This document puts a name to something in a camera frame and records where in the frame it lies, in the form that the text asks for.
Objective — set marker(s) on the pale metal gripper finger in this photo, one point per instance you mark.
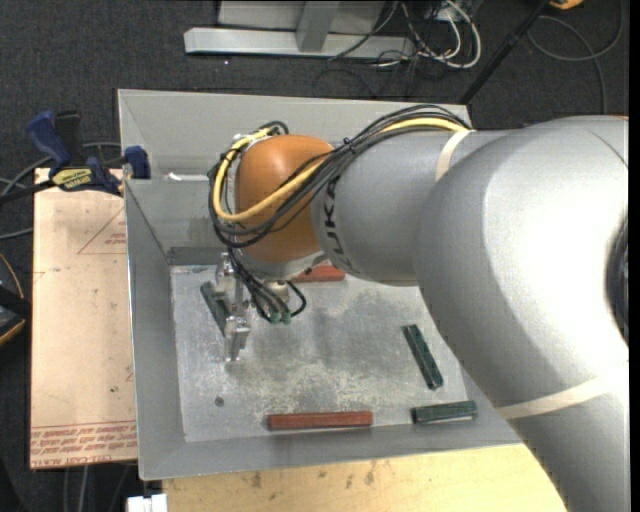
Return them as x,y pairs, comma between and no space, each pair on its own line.
224,272
238,342

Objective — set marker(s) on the red-brown flat block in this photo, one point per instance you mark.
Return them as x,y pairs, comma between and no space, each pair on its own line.
320,420
324,274

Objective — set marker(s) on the grey metal bin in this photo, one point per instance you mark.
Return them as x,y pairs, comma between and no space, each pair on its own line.
340,350

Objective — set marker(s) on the brown cardboard board, red print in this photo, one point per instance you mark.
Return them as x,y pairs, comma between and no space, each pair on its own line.
80,310

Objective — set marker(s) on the dark green flat block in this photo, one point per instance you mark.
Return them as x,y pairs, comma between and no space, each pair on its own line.
444,412
423,357

